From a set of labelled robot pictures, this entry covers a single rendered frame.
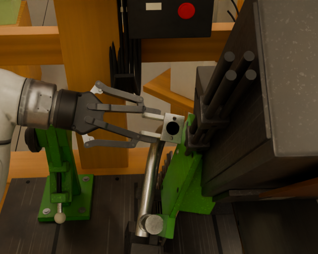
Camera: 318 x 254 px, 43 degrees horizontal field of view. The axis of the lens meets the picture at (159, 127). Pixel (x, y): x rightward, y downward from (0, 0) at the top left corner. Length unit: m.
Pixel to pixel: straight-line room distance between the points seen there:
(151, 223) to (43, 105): 0.30
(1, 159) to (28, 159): 0.52
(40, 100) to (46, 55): 0.38
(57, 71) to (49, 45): 2.38
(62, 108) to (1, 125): 0.11
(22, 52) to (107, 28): 0.27
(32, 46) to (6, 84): 0.37
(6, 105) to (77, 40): 0.30
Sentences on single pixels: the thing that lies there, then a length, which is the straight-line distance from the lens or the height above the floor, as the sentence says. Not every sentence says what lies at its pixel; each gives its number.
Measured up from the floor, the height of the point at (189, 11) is 1.41.
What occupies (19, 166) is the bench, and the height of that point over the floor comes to 0.88.
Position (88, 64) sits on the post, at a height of 1.23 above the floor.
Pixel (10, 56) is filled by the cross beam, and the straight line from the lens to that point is 1.14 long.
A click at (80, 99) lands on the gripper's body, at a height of 1.30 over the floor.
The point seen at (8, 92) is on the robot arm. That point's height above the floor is 1.34.
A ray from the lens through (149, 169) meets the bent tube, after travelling 0.90.
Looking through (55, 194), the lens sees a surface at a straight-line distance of 1.01.
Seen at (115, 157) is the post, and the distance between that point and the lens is 1.19.
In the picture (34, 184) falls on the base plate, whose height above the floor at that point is 0.90.
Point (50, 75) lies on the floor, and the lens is 3.44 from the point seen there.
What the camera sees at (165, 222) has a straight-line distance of 0.80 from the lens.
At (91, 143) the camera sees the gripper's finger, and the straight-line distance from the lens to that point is 0.77.
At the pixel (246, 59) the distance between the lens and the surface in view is 0.35.
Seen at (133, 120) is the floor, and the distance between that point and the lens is 2.83.
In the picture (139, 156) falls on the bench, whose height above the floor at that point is 0.88.
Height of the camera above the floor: 1.73
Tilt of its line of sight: 39 degrees down
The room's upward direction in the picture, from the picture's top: straight up
